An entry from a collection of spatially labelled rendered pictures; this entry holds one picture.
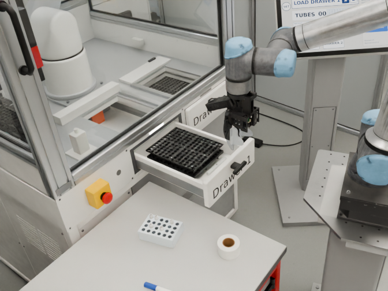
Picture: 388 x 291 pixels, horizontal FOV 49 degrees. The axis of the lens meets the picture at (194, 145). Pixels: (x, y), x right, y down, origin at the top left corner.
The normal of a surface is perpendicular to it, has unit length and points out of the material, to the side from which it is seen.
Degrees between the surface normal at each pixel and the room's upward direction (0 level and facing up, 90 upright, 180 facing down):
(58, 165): 90
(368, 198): 0
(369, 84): 90
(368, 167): 97
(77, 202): 90
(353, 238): 0
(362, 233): 0
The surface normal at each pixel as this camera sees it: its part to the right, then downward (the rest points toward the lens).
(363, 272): -0.39, 0.57
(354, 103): -0.68, 0.47
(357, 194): -0.08, -0.81
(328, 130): -0.02, 0.59
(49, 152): 0.79, 0.30
